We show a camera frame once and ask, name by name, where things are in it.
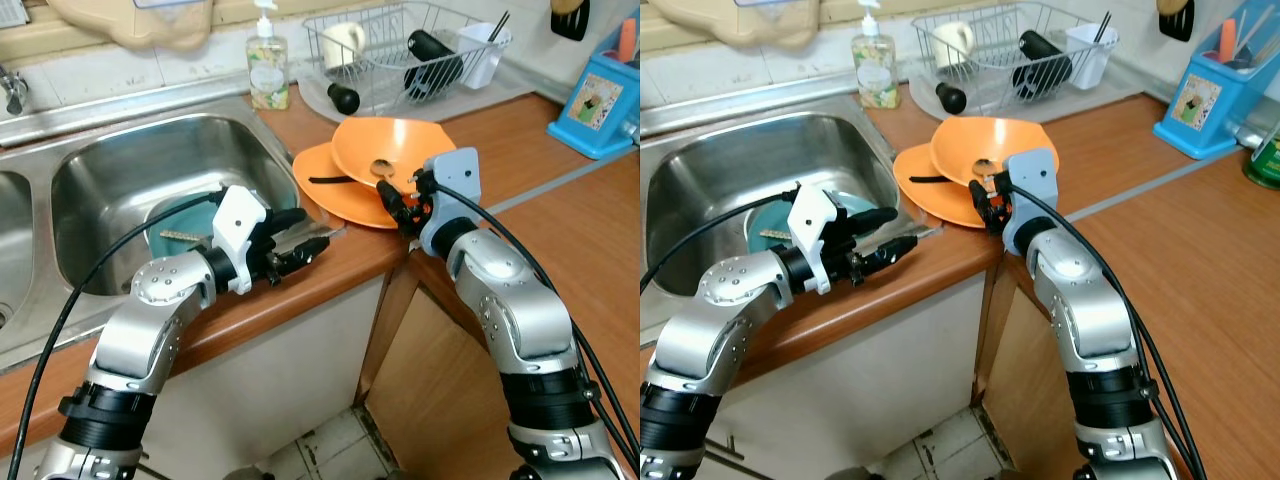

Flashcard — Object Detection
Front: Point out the white plastic cutlery holder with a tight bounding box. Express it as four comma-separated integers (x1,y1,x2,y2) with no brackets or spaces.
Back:
1065,24,1119,91
458,24,513,91

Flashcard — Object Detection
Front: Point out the grey drain tray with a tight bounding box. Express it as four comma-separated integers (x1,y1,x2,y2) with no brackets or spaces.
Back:
297,60,541,126
905,60,1151,126

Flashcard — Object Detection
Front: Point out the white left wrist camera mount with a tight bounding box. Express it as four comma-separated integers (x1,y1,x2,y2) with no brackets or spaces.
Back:
212,185,269,296
787,183,849,296

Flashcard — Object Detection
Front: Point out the teal plate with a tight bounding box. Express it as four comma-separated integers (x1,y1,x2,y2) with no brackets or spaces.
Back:
147,192,251,263
745,195,851,251

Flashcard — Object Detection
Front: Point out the white cabinet front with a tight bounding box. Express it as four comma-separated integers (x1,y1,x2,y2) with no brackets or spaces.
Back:
720,270,1001,480
130,275,391,480

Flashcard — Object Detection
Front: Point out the aluminium counter edge strip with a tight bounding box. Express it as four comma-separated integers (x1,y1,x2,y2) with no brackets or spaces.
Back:
485,150,641,216
1070,150,1251,221

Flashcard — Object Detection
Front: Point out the orange plastic plate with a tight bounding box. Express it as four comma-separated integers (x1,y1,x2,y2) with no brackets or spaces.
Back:
331,117,459,196
292,142,421,231
930,117,1059,191
892,143,1006,229

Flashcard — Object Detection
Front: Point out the beige plastic board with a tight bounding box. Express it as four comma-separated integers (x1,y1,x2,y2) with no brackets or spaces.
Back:
45,0,213,51
648,0,816,51

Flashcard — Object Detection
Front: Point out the black spatula wooden handle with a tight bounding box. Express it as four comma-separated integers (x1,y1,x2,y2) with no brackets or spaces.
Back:
1157,0,1196,43
550,0,591,43

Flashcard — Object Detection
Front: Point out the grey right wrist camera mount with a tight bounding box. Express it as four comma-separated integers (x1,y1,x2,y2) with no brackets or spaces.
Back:
1000,147,1061,256
418,148,483,256

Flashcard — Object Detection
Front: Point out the wooden cabinet door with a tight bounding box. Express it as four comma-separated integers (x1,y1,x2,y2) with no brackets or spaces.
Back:
980,290,1091,480
365,290,531,480

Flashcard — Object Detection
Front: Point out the blue utensil holder box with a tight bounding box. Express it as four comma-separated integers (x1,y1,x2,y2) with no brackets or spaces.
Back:
547,45,641,161
1153,45,1280,161

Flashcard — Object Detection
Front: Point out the green can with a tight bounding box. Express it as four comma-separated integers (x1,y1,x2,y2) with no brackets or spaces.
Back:
1243,120,1280,191

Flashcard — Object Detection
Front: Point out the metal cabinet handle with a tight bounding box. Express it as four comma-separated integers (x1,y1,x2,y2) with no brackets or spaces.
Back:
715,430,761,471

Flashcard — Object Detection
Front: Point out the clear soap pump bottle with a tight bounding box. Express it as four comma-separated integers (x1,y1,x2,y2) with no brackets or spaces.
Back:
853,0,899,111
247,0,291,111

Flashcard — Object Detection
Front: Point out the black bottle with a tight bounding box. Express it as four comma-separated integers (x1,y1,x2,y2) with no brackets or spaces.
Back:
404,30,466,101
1012,30,1073,101

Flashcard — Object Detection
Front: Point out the chrome faucet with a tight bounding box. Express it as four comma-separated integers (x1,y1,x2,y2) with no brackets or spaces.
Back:
0,65,29,116

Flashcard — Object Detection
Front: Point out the cream mug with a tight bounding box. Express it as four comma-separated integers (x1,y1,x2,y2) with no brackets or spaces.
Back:
930,22,976,69
322,22,368,69

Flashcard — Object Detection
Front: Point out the white wire dish rack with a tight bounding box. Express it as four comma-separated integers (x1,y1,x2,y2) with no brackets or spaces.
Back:
910,2,1119,113
303,2,513,113

